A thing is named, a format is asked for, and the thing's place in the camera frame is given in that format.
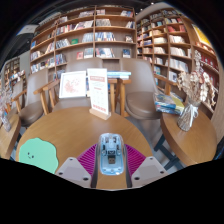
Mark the yellow wall poster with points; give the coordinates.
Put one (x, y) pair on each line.
(200, 35)

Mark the glass vase with beige flowers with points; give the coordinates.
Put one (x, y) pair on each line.
(186, 118)

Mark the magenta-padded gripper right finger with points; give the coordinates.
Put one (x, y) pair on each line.
(136, 160)

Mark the wide wooden bookshelf unit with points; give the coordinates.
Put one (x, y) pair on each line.
(83, 25)

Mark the green cloud-shaped mouse pad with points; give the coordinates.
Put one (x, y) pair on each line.
(38, 155)

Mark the stack of colourful books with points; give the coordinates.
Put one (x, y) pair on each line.
(169, 104)

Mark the small distant bookshelf unit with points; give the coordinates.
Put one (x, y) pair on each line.
(13, 68)

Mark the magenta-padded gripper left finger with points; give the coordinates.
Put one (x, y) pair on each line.
(87, 160)

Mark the curved wooden bookshelf unit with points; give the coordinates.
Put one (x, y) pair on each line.
(163, 35)

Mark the stack of teal books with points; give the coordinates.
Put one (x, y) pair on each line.
(119, 74)

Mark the white framed picture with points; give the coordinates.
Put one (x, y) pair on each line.
(72, 84)

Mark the white sign on wooden base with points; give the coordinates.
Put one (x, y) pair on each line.
(99, 91)

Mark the round wooden side table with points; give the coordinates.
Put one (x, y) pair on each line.
(193, 143)
(8, 140)

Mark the transparent blue computer mouse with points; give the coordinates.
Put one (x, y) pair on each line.
(111, 156)

